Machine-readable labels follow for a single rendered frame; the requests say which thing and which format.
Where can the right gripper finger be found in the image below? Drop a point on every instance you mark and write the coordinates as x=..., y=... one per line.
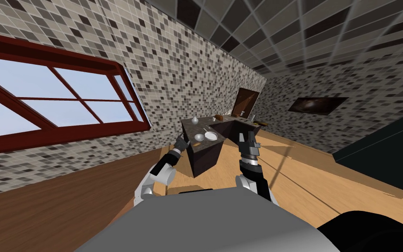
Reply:
x=250, y=136
x=242, y=137

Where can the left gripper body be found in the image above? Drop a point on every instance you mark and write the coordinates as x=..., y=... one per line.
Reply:
x=180, y=144

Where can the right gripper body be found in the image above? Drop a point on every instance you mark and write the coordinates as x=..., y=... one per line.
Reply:
x=249, y=148

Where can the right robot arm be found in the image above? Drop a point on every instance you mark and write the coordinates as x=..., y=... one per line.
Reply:
x=254, y=175

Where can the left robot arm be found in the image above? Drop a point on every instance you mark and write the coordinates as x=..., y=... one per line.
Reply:
x=163, y=171

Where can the silver bowl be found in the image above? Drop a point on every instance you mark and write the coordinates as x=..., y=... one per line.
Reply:
x=199, y=137

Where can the grey round vase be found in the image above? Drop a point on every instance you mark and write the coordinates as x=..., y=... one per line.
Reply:
x=195, y=120

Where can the dark stone kitchen counter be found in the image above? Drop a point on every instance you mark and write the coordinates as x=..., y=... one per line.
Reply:
x=205, y=157

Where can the white plate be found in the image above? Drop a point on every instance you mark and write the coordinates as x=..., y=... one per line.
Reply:
x=211, y=136

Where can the brown bread loaf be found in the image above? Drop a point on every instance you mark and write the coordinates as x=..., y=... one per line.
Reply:
x=219, y=117

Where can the brown wooden door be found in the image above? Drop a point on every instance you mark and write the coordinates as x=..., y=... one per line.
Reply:
x=245, y=102

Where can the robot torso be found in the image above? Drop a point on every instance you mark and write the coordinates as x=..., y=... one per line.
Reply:
x=208, y=224

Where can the red framed window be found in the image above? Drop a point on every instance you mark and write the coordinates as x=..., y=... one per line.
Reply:
x=58, y=101

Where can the dark green cabinet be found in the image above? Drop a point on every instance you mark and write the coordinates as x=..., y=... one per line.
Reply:
x=387, y=150

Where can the dark wall picture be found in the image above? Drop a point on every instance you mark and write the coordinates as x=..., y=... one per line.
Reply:
x=317, y=105

